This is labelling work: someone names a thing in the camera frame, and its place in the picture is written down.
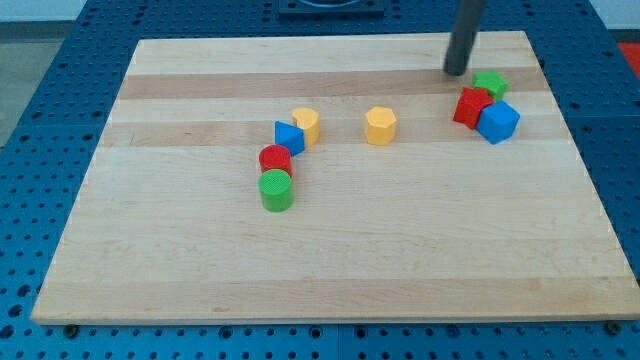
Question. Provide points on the red star block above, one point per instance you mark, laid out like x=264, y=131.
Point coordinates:
x=471, y=103

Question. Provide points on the blue cube block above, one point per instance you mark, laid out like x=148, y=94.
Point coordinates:
x=497, y=122

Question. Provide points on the green star block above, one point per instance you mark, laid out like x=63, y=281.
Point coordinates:
x=493, y=82

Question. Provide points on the light wooden board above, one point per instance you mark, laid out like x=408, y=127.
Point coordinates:
x=168, y=227

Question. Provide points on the green cylinder block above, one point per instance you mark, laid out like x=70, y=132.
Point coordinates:
x=276, y=191

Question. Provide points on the blue triangle block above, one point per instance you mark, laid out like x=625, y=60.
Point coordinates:
x=289, y=136

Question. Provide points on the red cylinder block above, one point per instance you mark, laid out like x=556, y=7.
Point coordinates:
x=275, y=157

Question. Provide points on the yellow heart block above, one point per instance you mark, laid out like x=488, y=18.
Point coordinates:
x=308, y=120

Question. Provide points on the yellow hexagon block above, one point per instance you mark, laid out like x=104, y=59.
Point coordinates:
x=381, y=125

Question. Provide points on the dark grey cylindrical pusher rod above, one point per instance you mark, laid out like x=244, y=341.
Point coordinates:
x=462, y=37

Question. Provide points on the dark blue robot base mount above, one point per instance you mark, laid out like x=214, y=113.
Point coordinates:
x=294, y=8

